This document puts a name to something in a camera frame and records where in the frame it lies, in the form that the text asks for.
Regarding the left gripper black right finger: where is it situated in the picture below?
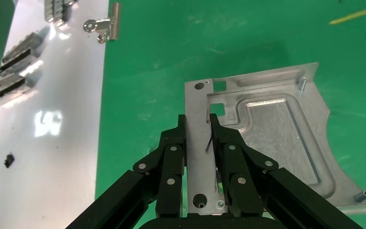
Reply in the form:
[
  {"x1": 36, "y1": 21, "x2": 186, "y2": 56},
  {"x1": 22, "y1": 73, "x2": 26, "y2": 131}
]
[{"x1": 209, "y1": 114, "x2": 364, "y2": 229}]

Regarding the yellow stick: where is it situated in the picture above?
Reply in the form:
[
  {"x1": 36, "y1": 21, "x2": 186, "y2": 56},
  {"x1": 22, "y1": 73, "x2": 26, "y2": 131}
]
[{"x1": 329, "y1": 3, "x2": 366, "y2": 25}]

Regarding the white paper sheet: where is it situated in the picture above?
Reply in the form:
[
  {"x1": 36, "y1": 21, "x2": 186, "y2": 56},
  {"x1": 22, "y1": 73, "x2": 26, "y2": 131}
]
[{"x1": 0, "y1": 0, "x2": 110, "y2": 229}]

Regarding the small ribbed metal clip part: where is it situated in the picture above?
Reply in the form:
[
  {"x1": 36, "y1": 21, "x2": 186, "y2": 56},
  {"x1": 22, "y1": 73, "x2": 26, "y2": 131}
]
[
  {"x1": 44, "y1": 0, "x2": 78, "y2": 27},
  {"x1": 0, "y1": 31, "x2": 43, "y2": 77},
  {"x1": 0, "y1": 74, "x2": 34, "y2": 105}
]

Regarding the silver binder clip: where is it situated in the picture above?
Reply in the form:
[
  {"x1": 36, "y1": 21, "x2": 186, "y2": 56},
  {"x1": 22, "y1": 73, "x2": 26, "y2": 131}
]
[{"x1": 82, "y1": 2, "x2": 122, "y2": 44}]

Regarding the tiny black plastic piece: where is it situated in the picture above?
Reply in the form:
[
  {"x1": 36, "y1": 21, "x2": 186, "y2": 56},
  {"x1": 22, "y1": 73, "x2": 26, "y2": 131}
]
[{"x1": 3, "y1": 153, "x2": 15, "y2": 168}]

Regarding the green table cloth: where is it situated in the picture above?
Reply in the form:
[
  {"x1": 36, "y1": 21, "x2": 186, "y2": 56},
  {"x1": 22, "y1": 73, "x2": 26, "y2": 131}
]
[{"x1": 95, "y1": 0, "x2": 366, "y2": 229}]

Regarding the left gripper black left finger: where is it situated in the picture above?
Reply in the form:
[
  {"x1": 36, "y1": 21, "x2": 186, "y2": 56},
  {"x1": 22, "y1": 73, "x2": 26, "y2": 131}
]
[{"x1": 66, "y1": 114, "x2": 188, "y2": 229}]

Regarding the stamped steel bracket part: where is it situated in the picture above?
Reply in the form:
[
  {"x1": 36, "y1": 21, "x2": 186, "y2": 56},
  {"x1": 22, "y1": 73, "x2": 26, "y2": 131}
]
[{"x1": 184, "y1": 62, "x2": 366, "y2": 217}]

